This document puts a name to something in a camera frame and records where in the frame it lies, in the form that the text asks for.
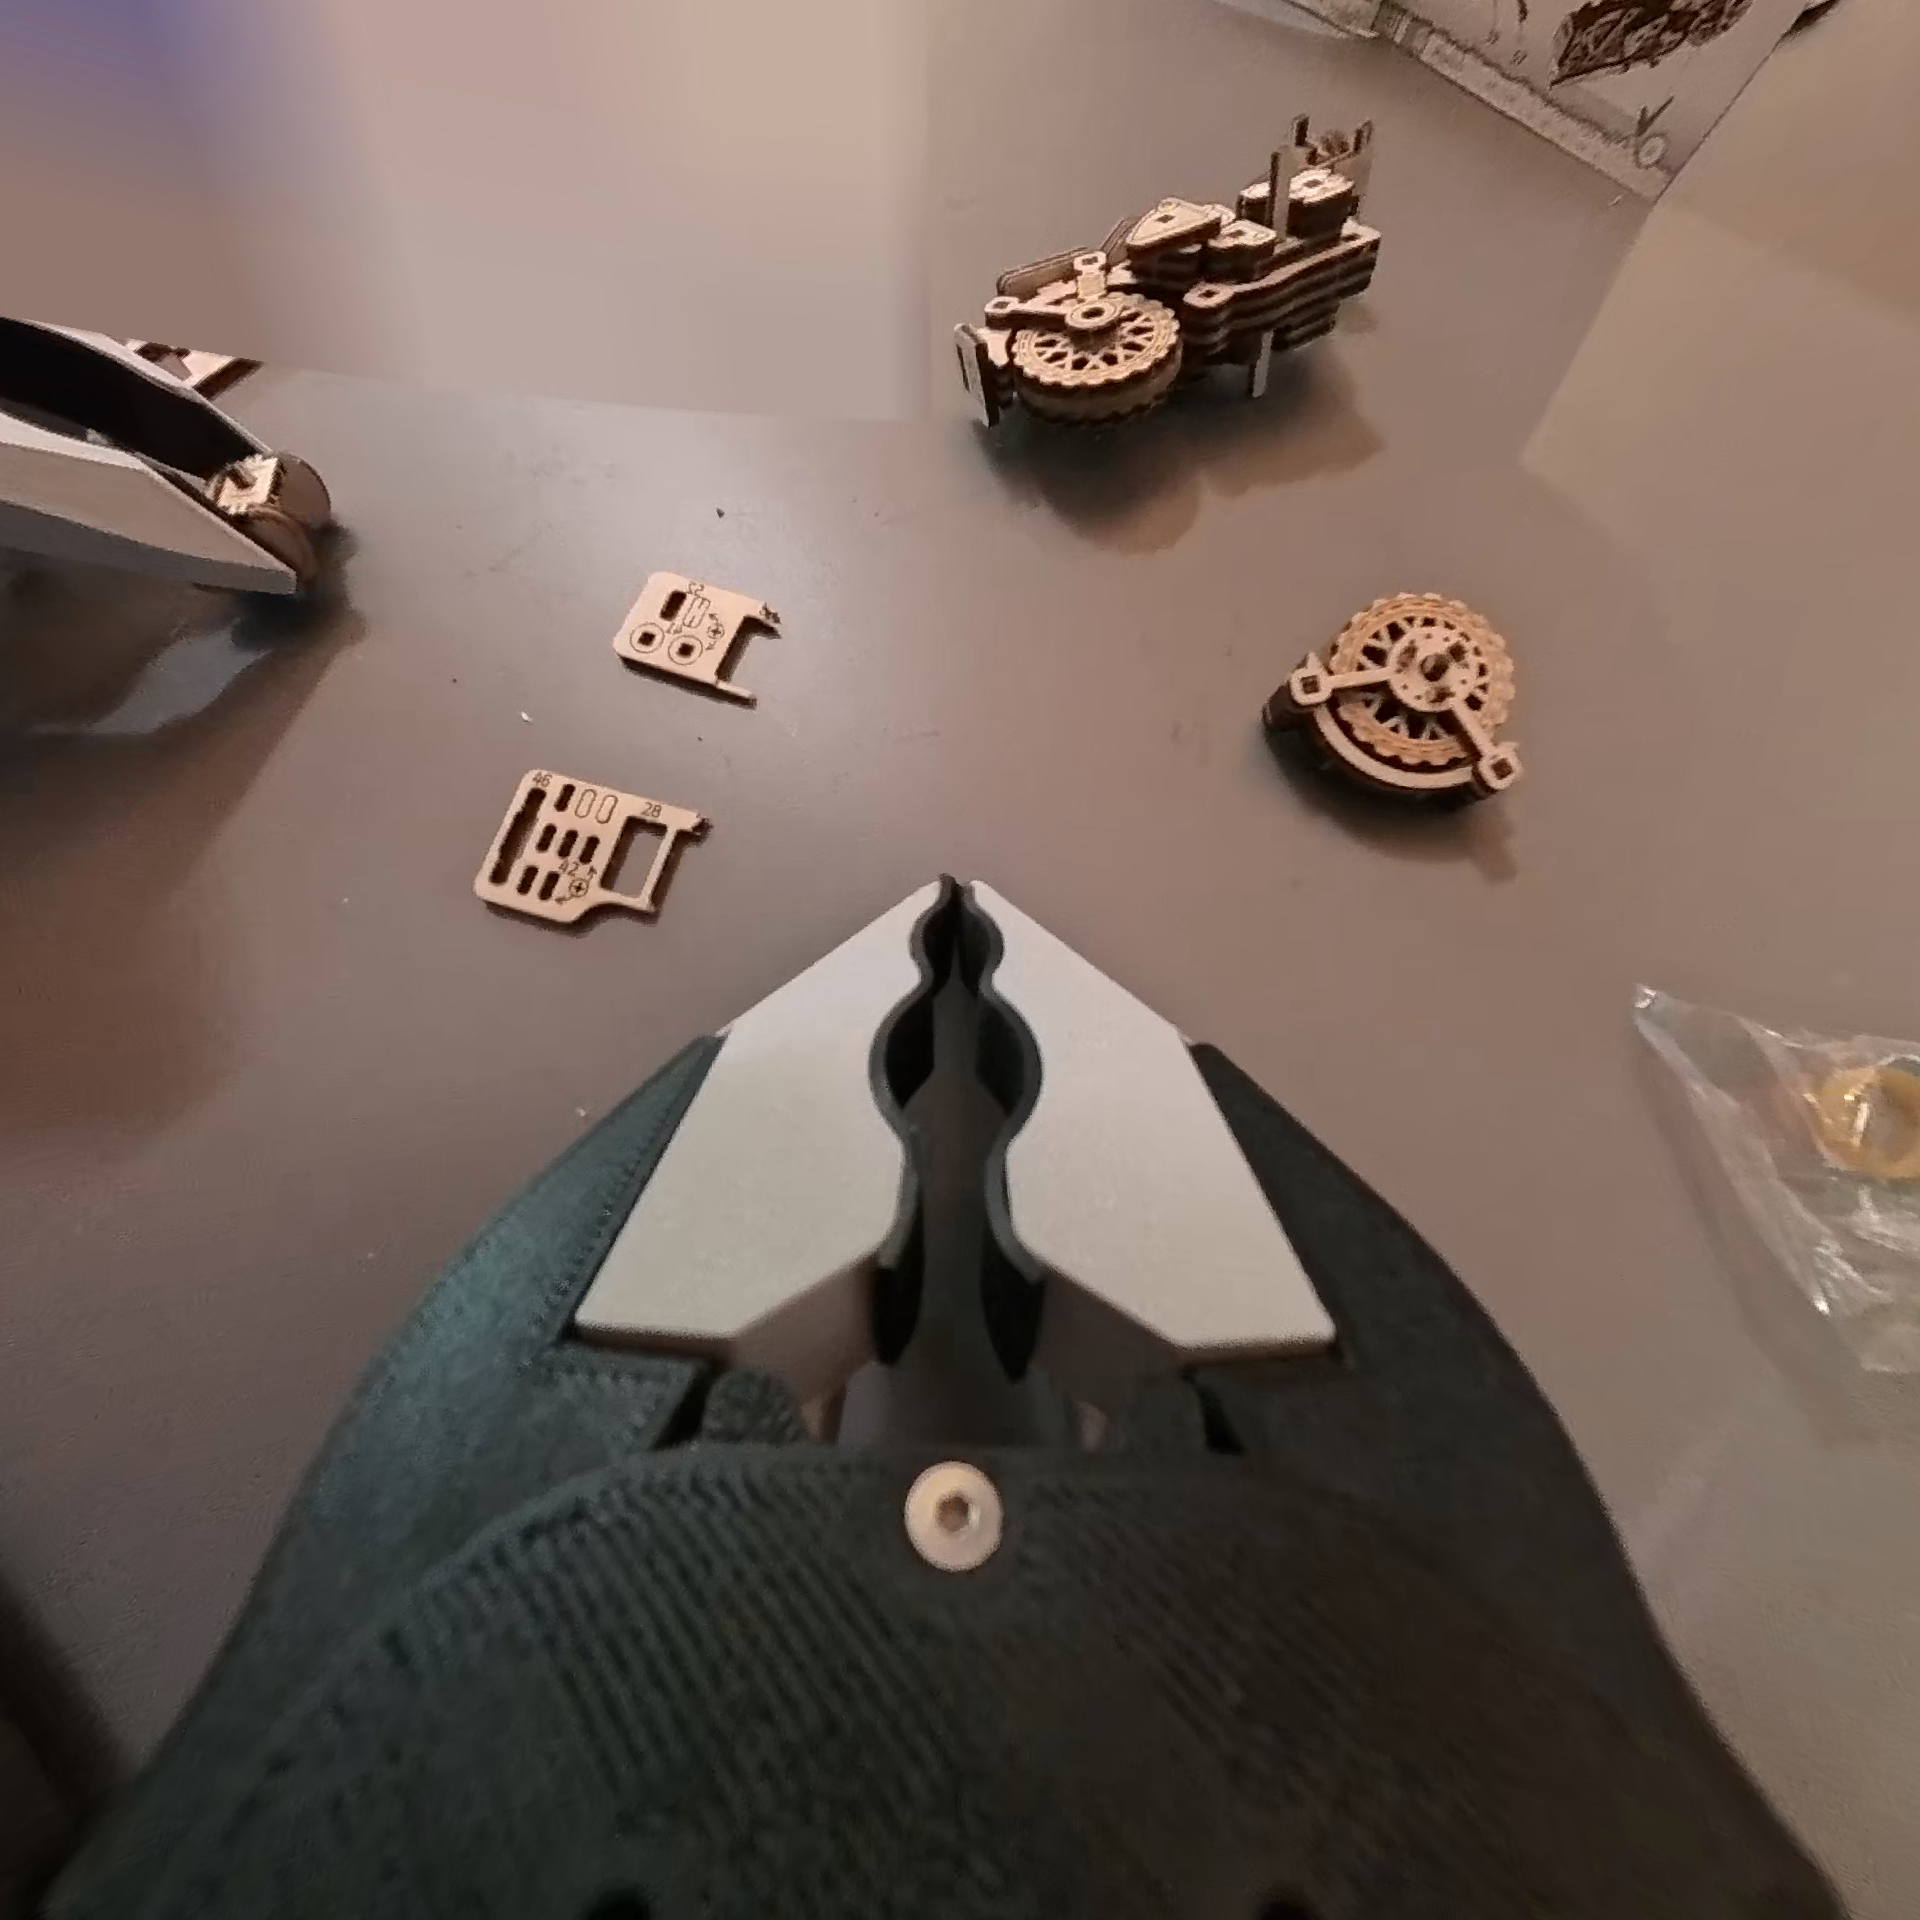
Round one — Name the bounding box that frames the grey desk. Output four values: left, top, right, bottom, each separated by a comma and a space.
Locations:
0, 0, 1920, 1712

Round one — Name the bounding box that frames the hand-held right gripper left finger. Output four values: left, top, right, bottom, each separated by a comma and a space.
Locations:
573, 872, 963, 1432

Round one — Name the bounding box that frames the wooden plate with round holes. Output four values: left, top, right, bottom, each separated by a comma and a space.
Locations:
608, 570, 786, 703

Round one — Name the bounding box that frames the large wooden model vehicle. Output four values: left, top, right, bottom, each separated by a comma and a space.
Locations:
950, 111, 1382, 438

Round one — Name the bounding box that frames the wooden gear wheel assembly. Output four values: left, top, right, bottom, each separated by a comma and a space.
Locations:
1265, 591, 1526, 814

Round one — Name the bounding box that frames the wooden plate with slots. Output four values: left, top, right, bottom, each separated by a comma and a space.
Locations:
472, 768, 710, 921

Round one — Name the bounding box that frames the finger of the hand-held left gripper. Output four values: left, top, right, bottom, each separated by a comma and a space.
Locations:
0, 314, 297, 473
0, 411, 305, 599

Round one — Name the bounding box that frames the clear plastic bag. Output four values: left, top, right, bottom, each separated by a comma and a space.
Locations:
1632, 982, 1920, 1375

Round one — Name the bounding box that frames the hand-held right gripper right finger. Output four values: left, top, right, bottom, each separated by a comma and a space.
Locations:
960, 880, 1337, 1425

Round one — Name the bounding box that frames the yellow ring part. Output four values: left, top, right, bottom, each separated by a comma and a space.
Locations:
1797, 1055, 1920, 1182

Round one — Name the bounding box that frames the small wooden wheel part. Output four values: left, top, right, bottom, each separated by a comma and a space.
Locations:
208, 448, 339, 589

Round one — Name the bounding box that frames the clear plastic sheet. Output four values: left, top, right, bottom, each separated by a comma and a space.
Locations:
1216, 0, 1829, 194

